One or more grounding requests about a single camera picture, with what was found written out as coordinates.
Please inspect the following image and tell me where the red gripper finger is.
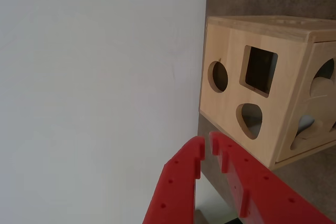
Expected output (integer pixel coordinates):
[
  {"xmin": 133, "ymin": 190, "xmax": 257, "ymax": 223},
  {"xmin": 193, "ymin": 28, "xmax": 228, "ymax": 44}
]
[
  {"xmin": 208, "ymin": 131, "xmax": 336, "ymax": 224},
  {"xmin": 141, "ymin": 136, "xmax": 206, "ymax": 224}
]

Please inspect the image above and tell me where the wooden shape sorter box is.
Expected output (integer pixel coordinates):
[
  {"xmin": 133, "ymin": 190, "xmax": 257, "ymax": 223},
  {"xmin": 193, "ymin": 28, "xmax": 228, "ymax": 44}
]
[{"xmin": 197, "ymin": 15, "xmax": 336, "ymax": 171}]

